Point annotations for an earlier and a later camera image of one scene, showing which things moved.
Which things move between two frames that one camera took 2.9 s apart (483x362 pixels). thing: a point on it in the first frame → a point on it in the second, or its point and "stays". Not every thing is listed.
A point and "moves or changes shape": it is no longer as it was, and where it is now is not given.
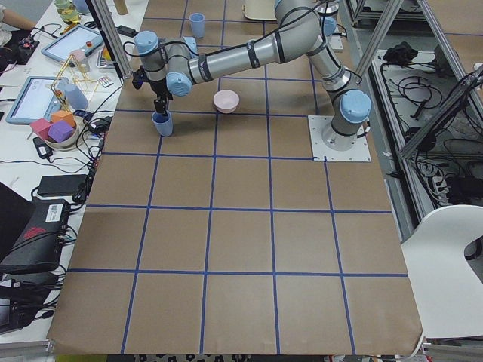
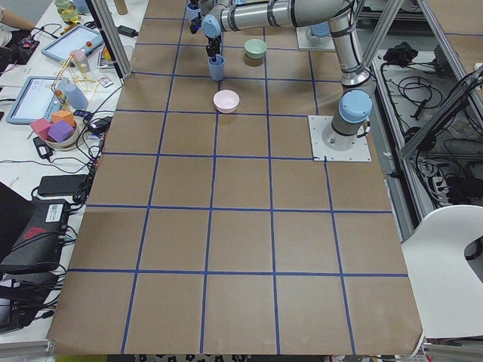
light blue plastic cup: (164, 124) moves or changes shape
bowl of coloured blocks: (60, 133) stays
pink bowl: (226, 101) stays
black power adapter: (60, 184) stays
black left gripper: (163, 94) → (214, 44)
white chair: (449, 289) stays
